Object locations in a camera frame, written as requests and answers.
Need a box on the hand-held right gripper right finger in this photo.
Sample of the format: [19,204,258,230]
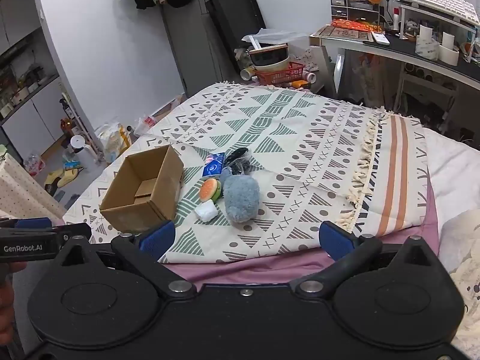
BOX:
[296,220,443,299]

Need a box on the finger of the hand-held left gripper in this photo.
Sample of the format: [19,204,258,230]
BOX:
[0,217,92,246]

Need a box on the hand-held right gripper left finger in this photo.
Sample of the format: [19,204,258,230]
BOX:
[56,220,196,299]

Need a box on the brown cardboard box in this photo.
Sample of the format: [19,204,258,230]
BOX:
[99,144,184,233]

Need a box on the white foam sponge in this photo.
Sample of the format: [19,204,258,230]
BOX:
[195,199,219,221]

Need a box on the orange green fruit plush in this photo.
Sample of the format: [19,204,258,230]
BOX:
[199,178,223,202]

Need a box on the blue fluffy plush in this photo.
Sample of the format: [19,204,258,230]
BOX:
[224,175,260,226]

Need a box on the clear bag of black items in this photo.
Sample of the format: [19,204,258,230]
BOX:
[226,148,251,164]

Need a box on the person's left hand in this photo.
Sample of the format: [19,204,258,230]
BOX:
[0,283,16,342]

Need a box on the dotted beige cloth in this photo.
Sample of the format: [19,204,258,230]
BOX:
[0,154,66,226]

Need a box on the small red white bag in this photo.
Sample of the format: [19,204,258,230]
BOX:
[24,154,46,175]

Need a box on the white humidifier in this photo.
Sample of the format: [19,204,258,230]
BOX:
[69,135,98,166]

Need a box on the orange striped blanket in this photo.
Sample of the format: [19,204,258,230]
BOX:
[350,114,430,238]

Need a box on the blue tissue pack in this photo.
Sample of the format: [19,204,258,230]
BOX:
[202,152,226,178]

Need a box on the triangle patterned blanket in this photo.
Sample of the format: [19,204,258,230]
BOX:
[63,80,383,265]

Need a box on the yellow white plastic bag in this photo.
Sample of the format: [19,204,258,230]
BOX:
[97,123,132,164]

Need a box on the white cabinet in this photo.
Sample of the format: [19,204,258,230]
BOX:
[0,0,80,166]

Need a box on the black felt plush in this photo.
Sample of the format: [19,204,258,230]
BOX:
[227,159,254,176]

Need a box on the red white plastic bag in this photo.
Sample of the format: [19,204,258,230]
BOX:
[134,115,157,137]

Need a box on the white quilt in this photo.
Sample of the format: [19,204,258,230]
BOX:
[423,127,480,310]

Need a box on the red plastic basket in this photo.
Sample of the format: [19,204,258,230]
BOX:
[255,62,306,86]

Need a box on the beige bowl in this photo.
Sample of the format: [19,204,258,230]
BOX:
[254,57,291,73]

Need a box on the dark grey wardrobe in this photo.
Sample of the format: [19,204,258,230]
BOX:
[161,0,246,96]

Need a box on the black desk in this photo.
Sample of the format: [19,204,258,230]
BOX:
[309,26,480,91]

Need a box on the brown patterned board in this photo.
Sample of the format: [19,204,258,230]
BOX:
[310,25,374,46]

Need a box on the clear plastic bag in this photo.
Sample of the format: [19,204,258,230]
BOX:
[242,28,310,46]

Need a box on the white tape roll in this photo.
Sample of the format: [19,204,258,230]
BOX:
[439,32,460,64]
[415,24,440,61]

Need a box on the red snack packet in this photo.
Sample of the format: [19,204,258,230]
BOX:
[332,19,383,33]

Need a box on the grey drawer organizer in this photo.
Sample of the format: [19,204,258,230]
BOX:
[330,0,385,23]

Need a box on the black flat panel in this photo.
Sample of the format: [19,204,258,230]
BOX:
[204,0,267,51]

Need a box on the white monitor riser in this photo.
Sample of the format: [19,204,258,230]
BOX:
[399,4,480,42]

